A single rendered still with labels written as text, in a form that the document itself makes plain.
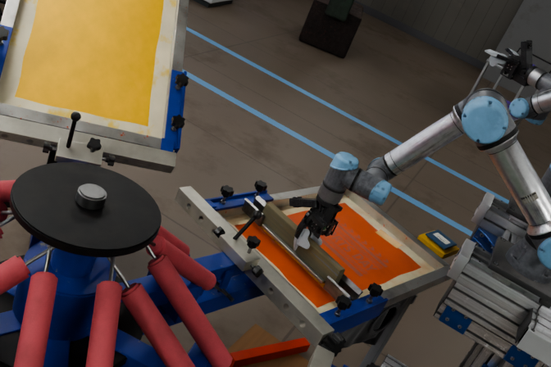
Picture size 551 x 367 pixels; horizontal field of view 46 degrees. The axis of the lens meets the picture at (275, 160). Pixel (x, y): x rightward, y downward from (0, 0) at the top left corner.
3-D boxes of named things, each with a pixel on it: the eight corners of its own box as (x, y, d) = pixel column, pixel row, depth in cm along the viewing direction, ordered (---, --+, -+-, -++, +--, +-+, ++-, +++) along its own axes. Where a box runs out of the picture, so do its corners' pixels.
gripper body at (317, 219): (316, 241, 200) (331, 209, 195) (298, 224, 205) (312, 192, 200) (331, 237, 206) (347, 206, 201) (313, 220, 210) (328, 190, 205)
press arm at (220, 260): (232, 260, 194) (237, 247, 192) (244, 273, 191) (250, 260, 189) (186, 272, 181) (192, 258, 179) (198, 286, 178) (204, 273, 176)
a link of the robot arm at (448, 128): (493, 73, 191) (361, 159, 213) (492, 80, 181) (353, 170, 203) (516, 104, 191) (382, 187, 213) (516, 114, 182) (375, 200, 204)
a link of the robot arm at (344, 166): (359, 168, 190) (333, 154, 191) (344, 198, 195) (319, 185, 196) (364, 159, 197) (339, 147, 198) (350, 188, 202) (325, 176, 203)
